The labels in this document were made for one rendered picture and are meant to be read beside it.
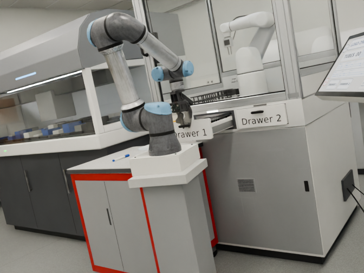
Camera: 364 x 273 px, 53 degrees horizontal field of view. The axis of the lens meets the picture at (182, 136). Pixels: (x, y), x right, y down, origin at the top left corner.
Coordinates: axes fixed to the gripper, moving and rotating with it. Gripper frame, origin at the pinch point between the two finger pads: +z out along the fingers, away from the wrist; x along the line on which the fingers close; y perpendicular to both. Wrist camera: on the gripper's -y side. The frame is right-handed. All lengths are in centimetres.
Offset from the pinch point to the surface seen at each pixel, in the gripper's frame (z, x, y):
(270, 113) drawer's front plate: 1.4, 37.8, -26.1
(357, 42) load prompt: -26, 87, -14
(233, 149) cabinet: 20.8, 9.8, -28.0
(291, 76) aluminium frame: -16, 52, -28
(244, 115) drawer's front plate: 0.9, 21.7, -26.1
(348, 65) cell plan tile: -17, 84, -6
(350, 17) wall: -70, 16, -351
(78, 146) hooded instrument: 7, -104, -3
